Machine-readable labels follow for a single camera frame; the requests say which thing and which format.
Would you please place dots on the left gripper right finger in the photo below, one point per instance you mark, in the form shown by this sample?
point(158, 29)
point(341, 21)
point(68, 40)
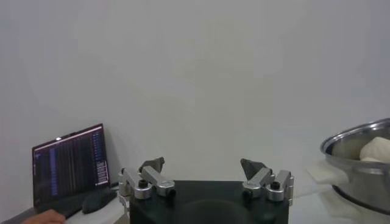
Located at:
point(260, 178)

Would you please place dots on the black laptop with code screen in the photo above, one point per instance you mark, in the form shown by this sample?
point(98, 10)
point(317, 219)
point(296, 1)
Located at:
point(70, 164)

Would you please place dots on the white steamed baozi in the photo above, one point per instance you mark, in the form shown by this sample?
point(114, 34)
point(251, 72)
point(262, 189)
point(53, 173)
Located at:
point(377, 149)

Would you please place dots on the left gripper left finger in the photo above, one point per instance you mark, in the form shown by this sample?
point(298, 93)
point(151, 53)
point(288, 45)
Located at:
point(152, 178)

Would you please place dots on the stainless steel steamer pot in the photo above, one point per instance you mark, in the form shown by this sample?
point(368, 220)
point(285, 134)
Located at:
point(371, 185)

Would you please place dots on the white side table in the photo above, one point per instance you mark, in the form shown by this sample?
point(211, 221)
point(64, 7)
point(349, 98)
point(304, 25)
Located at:
point(100, 216)

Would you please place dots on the black computer mouse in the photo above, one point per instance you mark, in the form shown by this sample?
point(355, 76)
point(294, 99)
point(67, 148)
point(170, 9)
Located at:
point(97, 201)

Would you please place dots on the person's bare hand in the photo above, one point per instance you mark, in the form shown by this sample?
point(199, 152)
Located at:
point(45, 217)

